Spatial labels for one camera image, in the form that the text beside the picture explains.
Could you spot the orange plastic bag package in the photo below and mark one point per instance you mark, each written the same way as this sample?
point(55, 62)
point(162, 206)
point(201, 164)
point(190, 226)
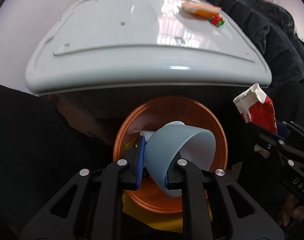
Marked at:
point(200, 9)

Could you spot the red white carton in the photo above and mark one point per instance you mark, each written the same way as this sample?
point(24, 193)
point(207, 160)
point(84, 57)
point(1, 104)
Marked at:
point(255, 106)

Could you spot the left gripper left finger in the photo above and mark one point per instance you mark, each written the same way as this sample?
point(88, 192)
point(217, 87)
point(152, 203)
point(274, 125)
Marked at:
point(89, 205)

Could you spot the light blue plastic cup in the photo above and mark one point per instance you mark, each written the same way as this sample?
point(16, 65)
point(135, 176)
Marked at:
point(176, 139)

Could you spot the dark blue bed blanket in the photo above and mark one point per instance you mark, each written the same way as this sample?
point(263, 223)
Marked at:
point(271, 29)

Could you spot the red green toy brick car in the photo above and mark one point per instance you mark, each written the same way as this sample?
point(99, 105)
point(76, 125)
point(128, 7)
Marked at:
point(217, 21)

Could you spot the yellow stool under bin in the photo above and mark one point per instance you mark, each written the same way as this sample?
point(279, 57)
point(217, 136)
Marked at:
point(135, 208)

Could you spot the white foam sheet roll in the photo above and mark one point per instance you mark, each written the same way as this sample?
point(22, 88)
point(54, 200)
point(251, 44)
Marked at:
point(146, 134)

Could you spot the white plastic storage lid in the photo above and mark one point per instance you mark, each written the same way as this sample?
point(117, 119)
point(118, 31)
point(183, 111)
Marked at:
point(128, 43)

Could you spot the black sleeve forearm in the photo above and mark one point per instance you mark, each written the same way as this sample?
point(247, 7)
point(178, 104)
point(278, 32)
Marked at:
point(39, 153)

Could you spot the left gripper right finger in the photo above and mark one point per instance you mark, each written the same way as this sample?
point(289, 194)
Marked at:
point(214, 206)

